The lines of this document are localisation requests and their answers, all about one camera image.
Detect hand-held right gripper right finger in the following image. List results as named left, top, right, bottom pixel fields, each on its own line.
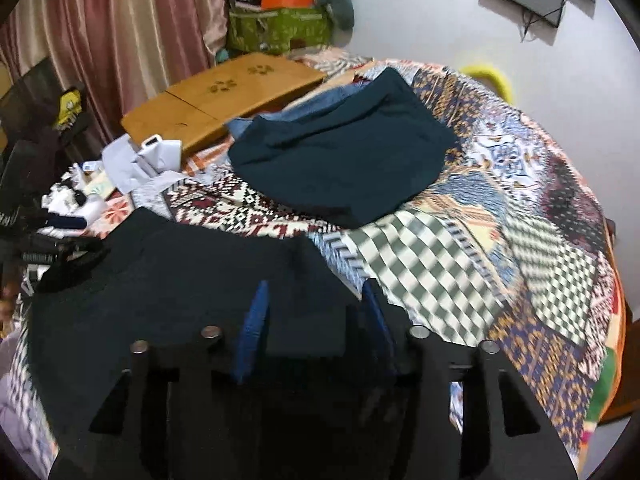
left=345, top=278, right=581, bottom=480

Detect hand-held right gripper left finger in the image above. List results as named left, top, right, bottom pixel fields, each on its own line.
left=50, top=280, right=273, bottom=480

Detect black pants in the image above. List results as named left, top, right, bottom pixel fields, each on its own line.
left=27, top=207, right=408, bottom=461

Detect dark teal folded garment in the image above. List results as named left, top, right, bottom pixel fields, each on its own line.
left=227, top=67, right=458, bottom=228

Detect patchwork printed blanket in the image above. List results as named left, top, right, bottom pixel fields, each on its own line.
left=10, top=47, right=628, bottom=471

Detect white plastic bag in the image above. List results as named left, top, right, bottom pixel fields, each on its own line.
left=102, top=132, right=183, bottom=193

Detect blue denim garment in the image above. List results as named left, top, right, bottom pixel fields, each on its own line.
left=226, top=82, right=366, bottom=138

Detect pile of small white items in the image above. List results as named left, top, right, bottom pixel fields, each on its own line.
left=37, top=160, right=118, bottom=241

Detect wooden folding lap table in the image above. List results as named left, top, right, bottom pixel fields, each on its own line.
left=121, top=51, right=328, bottom=157

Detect yellow curved object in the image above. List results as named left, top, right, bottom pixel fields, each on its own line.
left=459, top=61, right=513, bottom=103

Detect black bag with yellow patch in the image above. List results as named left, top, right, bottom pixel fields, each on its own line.
left=50, top=82, right=96, bottom=133

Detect green storage box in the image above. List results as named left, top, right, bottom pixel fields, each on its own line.
left=227, top=2, right=333, bottom=58

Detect pink curtain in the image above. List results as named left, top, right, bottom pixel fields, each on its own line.
left=0, top=0, right=233, bottom=146

